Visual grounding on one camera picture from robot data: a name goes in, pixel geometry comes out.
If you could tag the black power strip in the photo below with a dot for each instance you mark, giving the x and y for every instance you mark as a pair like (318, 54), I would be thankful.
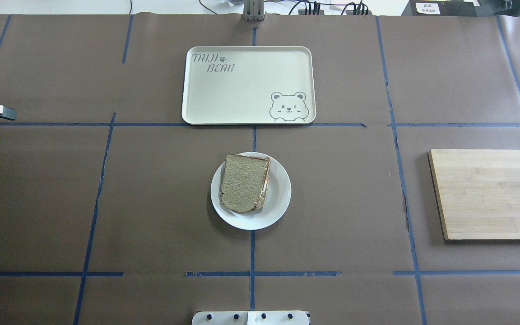
(315, 8)

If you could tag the white pole base plate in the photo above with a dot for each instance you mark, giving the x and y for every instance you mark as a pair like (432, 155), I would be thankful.
(285, 317)

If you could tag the wooden cutting board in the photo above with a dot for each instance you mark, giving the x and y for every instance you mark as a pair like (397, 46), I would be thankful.
(478, 193)

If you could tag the cream bear tray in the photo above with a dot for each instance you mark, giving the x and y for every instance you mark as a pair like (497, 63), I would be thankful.
(248, 85)

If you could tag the aluminium frame post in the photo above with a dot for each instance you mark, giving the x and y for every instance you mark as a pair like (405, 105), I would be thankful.
(253, 10)

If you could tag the white round plate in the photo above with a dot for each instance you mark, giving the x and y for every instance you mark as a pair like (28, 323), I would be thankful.
(276, 202)

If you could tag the bread slice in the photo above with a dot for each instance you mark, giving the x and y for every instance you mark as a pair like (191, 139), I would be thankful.
(241, 182)
(264, 189)

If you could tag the black box with label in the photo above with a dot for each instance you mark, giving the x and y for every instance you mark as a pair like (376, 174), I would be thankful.
(448, 8)

